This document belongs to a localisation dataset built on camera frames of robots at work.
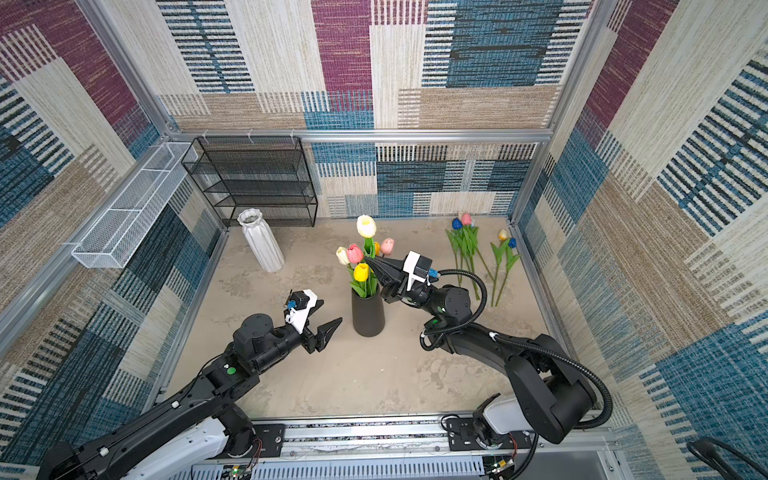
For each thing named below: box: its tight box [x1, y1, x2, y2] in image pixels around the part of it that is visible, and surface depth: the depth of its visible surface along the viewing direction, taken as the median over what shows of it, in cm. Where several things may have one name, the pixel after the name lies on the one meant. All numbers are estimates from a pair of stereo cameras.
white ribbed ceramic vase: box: [237, 208, 285, 273], surface depth 95 cm
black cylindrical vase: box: [351, 285, 385, 338], surface depth 91 cm
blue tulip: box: [445, 218, 463, 286], surface depth 114 cm
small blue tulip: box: [495, 238, 520, 307], surface depth 110 cm
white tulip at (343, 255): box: [336, 246, 350, 265], surface depth 72 cm
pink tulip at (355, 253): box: [346, 243, 364, 264], surface depth 70 cm
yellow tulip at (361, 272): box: [353, 263, 369, 282], surface depth 69 cm
